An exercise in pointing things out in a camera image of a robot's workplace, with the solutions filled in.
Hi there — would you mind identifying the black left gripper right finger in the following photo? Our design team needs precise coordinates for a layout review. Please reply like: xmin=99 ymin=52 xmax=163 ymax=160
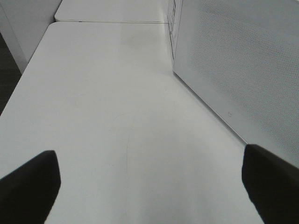
xmin=242 ymin=144 xmax=299 ymax=224

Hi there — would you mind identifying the white microwave oven body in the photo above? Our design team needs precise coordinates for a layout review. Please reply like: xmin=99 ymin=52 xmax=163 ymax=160
xmin=167 ymin=0 xmax=183 ymax=64

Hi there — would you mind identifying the white microwave door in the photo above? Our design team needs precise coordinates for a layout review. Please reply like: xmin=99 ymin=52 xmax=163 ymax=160
xmin=173 ymin=0 xmax=299 ymax=166

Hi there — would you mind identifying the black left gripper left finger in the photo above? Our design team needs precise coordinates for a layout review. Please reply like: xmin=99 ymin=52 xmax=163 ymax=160
xmin=0 ymin=150 xmax=61 ymax=224

